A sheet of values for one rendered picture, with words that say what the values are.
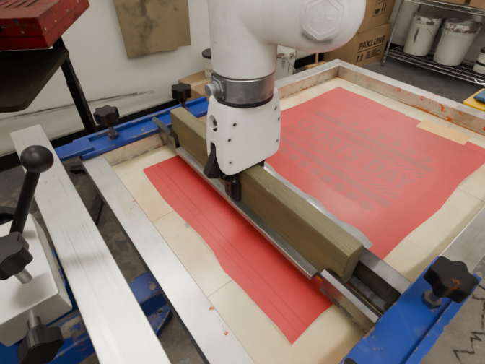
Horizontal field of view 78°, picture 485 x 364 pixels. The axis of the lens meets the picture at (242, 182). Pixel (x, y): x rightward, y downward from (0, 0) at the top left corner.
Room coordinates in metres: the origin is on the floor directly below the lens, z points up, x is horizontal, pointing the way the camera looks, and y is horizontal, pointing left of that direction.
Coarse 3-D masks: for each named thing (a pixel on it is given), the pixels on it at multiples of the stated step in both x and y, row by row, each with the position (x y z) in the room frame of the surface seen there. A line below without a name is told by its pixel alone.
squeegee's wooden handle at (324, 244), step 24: (192, 120) 0.47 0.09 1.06; (192, 144) 0.44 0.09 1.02; (264, 192) 0.29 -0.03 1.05; (288, 192) 0.28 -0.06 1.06; (264, 216) 0.29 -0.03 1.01; (288, 216) 0.25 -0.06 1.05; (312, 216) 0.24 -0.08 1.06; (288, 240) 0.25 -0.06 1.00; (312, 240) 0.22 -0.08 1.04; (336, 240) 0.21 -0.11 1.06; (312, 264) 0.22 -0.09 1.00; (336, 264) 0.19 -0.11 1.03
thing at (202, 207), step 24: (336, 96) 0.77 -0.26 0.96; (360, 96) 0.77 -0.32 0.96; (288, 120) 0.64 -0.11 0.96; (360, 120) 0.64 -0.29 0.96; (384, 120) 0.64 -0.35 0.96; (144, 168) 0.46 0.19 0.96; (168, 168) 0.46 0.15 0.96; (192, 168) 0.46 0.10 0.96; (288, 168) 0.46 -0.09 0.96; (168, 192) 0.39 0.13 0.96; (192, 192) 0.39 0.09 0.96; (216, 192) 0.39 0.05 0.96; (192, 216) 0.33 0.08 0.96; (216, 216) 0.33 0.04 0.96
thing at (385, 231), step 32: (384, 128) 0.61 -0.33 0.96; (416, 128) 0.61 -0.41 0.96; (448, 160) 0.48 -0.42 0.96; (480, 160) 0.48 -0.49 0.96; (320, 192) 0.39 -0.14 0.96; (416, 192) 0.39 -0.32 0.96; (448, 192) 0.39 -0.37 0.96; (224, 224) 0.32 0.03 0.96; (352, 224) 0.32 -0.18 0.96; (384, 224) 0.32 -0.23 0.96; (416, 224) 0.32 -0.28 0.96; (224, 256) 0.26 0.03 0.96; (256, 256) 0.26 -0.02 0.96; (384, 256) 0.26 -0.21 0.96; (256, 288) 0.20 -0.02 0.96; (288, 288) 0.20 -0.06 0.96; (288, 320) 0.16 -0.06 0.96
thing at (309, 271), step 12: (180, 156) 0.46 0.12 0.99; (192, 156) 0.45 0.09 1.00; (216, 180) 0.38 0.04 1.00; (240, 204) 0.32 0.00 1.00; (252, 216) 0.30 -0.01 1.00; (264, 228) 0.28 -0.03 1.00; (276, 240) 0.25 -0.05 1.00; (288, 252) 0.24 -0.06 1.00; (300, 264) 0.22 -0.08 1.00; (312, 276) 0.20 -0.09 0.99
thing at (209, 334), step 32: (352, 64) 0.91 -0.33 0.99; (416, 96) 0.71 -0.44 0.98; (480, 128) 0.59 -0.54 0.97; (96, 160) 0.44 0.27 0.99; (128, 192) 0.36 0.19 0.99; (128, 224) 0.29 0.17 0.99; (480, 224) 0.29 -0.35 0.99; (160, 256) 0.23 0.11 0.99; (448, 256) 0.23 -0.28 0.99; (480, 256) 0.23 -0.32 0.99; (160, 288) 0.19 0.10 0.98; (192, 288) 0.19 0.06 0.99; (192, 320) 0.15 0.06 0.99; (224, 352) 0.11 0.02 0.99
